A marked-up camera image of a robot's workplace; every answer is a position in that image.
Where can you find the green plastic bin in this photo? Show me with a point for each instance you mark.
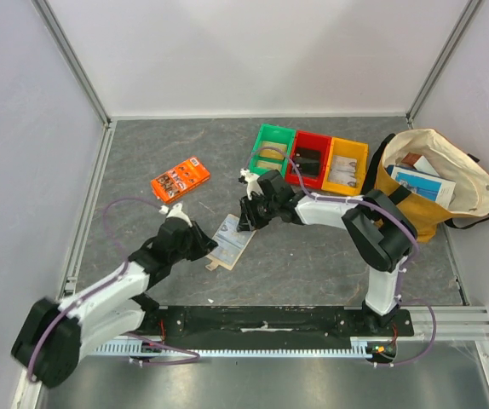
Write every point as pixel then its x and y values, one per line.
pixel 274 134

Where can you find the white slotted cable duct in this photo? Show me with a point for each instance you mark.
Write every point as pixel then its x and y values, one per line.
pixel 324 347

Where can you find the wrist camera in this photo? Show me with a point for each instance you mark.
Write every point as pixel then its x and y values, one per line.
pixel 250 179
pixel 176 211

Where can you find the brown box in bag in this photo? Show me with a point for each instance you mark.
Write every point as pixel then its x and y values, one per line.
pixel 410 159

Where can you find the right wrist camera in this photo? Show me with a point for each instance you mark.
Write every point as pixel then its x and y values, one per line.
pixel 250 179

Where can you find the blue white box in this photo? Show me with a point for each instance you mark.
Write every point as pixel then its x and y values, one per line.
pixel 434 188

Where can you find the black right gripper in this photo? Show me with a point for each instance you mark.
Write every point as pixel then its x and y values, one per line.
pixel 249 211

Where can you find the gold card in green bin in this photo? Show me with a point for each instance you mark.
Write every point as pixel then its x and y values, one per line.
pixel 275 151

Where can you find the orange snack box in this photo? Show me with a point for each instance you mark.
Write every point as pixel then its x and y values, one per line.
pixel 179 180

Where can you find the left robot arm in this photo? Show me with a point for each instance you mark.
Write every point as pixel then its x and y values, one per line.
pixel 56 335

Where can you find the yellow plastic bin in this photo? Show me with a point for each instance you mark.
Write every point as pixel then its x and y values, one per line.
pixel 349 149

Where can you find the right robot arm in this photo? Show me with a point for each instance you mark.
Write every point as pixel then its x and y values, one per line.
pixel 383 236

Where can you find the beige card holder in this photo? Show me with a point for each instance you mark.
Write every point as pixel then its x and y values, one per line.
pixel 224 257

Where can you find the black card in red bin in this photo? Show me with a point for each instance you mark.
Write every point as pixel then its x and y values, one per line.
pixel 307 154

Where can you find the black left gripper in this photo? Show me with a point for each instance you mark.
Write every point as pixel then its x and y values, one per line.
pixel 204 243

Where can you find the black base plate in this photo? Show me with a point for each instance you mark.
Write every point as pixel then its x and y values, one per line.
pixel 197 326

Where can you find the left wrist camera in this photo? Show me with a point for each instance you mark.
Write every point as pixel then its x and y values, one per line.
pixel 176 211

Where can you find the white vip card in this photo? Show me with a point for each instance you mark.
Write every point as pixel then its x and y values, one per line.
pixel 345 164
pixel 342 178

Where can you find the yellow canvas tote bag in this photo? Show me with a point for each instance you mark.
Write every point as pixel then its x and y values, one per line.
pixel 441 158

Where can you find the red plastic bin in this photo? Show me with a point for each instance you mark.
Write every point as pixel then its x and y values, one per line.
pixel 318 142

